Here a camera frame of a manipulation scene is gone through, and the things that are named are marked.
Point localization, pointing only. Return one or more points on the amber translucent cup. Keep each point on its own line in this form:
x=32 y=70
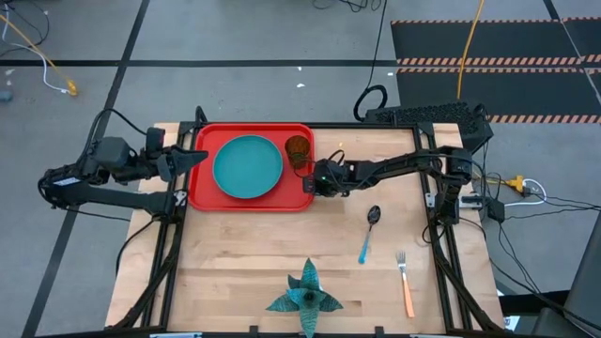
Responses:
x=297 y=148

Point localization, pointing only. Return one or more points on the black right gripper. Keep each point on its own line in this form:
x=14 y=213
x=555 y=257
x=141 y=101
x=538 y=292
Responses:
x=347 y=174

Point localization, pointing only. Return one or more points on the black power adapter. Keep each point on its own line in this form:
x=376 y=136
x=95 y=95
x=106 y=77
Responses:
x=495 y=210

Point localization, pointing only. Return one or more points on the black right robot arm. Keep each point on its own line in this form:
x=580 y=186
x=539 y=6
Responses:
x=399 y=166

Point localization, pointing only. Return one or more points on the black aluminium table frame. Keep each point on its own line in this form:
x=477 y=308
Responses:
x=366 y=127

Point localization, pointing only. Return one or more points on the dark grey chair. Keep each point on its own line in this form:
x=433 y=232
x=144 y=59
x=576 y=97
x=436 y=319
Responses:
x=584 y=291

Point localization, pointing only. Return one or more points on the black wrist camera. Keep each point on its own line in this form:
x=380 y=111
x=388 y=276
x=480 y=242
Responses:
x=155 y=141
x=324 y=183

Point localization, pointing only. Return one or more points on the teal round plate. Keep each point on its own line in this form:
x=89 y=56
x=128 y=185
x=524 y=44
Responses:
x=248 y=166

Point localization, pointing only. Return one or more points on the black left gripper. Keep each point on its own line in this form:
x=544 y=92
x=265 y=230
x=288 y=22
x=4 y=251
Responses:
x=166 y=166

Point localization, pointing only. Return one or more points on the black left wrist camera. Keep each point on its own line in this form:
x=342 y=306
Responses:
x=155 y=141

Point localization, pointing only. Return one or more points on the black perforated equipment box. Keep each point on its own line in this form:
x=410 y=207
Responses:
x=432 y=112

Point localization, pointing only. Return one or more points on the red plastic tray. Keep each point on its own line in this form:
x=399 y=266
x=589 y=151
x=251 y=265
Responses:
x=202 y=197

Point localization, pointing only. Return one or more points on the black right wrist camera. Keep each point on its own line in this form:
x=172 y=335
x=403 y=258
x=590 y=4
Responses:
x=324 y=183

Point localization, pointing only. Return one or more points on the black hazard striped mat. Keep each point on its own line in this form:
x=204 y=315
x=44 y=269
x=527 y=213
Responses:
x=488 y=40
x=497 y=91

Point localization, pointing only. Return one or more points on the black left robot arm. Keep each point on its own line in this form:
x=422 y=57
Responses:
x=117 y=199

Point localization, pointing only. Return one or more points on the yellow power splitter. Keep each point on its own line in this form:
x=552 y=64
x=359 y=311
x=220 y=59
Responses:
x=517 y=183

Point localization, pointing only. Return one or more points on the green striped succulent plant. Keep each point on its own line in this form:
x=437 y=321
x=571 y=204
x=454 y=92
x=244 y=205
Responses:
x=305 y=296

